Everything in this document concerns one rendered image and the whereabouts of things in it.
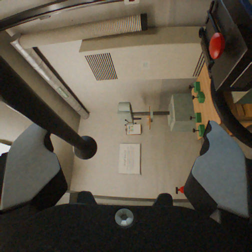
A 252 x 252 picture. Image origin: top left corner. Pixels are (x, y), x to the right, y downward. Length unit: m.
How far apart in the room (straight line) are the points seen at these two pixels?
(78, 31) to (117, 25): 0.39
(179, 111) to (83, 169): 2.20
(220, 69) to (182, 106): 2.08
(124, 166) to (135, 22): 2.39
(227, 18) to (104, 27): 1.41
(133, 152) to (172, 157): 0.78
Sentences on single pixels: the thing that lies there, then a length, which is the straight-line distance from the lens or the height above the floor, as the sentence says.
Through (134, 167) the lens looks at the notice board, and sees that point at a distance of 2.90.
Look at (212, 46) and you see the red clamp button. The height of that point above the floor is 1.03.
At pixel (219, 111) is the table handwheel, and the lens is 0.36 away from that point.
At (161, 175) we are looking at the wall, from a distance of 2.91.
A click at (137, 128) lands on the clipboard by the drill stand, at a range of 3.05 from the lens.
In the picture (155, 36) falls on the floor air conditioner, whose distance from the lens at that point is 1.63.
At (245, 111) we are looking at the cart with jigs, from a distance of 1.63.
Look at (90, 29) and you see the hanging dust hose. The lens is 1.63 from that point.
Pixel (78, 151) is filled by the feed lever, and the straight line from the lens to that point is 0.20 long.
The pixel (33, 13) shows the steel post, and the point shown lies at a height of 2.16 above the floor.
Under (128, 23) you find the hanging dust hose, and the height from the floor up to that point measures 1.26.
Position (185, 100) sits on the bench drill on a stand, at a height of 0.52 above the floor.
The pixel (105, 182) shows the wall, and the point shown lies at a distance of 3.02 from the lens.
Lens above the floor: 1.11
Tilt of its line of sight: 8 degrees up
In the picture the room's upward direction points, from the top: 91 degrees counter-clockwise
